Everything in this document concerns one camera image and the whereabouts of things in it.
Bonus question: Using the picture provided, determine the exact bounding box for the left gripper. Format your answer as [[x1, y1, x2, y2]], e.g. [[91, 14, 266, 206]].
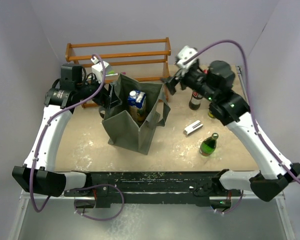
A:
[[75, 72, 122, 109]]

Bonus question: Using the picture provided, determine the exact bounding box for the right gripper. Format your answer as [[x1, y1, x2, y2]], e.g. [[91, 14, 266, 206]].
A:
[[160, 63, 217, 102]]

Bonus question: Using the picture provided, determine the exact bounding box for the blue juice carton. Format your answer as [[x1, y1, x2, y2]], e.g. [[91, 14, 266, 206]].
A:
[[127, 90, 146, 125]]

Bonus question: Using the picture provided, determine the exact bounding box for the green canvas bag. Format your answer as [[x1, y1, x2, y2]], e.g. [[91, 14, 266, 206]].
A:
[[99, 74, 171, 155]]

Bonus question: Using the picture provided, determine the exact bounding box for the cola glass bottle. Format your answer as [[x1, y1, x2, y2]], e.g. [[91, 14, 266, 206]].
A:
[[188, 69, 208, 111]]

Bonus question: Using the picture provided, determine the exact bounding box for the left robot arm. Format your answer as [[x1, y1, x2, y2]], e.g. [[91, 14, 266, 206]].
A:
[[12, 60, 118, 197]]

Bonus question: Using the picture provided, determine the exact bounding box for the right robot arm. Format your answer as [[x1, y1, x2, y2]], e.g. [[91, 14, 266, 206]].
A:
[[162, 60, 300, 202]]

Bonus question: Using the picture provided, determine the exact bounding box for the wooden shelf rack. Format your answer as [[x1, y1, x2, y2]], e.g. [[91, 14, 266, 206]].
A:
[[65, 37, 172, 109]]

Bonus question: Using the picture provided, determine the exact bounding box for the green glass bottle rear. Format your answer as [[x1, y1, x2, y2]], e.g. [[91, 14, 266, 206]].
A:
[[208, 106, 216, 119]]

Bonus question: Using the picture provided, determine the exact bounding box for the green glass bottle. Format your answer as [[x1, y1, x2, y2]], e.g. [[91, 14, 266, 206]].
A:
[[199, 132, 219, 156], [208, 106, 216, 119]]

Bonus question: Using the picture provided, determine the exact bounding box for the white stapler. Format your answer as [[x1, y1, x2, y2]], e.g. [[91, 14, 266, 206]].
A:
[[183, 120, 203, 136]]

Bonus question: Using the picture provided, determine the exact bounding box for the green glass bottle front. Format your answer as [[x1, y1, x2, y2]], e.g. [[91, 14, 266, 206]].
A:
[[199, 132, 219, 156]]

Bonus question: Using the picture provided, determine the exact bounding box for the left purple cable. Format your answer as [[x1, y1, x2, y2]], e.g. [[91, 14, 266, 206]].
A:
[[29, 53, 106, 213]]

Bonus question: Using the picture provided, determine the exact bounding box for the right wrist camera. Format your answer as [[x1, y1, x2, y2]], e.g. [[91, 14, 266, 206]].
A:
[[176, 45, 198, 69]]

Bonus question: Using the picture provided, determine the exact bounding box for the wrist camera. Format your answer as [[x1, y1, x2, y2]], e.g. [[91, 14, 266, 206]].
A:
[[90, 55, 113, 83], [176, 45, 198, 69]]

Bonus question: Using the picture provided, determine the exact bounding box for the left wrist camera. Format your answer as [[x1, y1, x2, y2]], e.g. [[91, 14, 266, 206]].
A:
[[90, 55, 113, 83]]

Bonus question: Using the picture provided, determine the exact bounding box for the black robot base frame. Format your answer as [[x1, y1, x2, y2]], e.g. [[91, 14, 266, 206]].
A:
[[64, 171, 241, 209]]

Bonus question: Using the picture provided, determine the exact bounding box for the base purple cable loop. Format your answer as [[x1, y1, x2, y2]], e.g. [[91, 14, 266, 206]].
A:
[[73, 183, 126, 222]]

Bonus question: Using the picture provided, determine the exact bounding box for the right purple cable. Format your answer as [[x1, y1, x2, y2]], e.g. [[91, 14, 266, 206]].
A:
[[186, 39, 300, 191]]

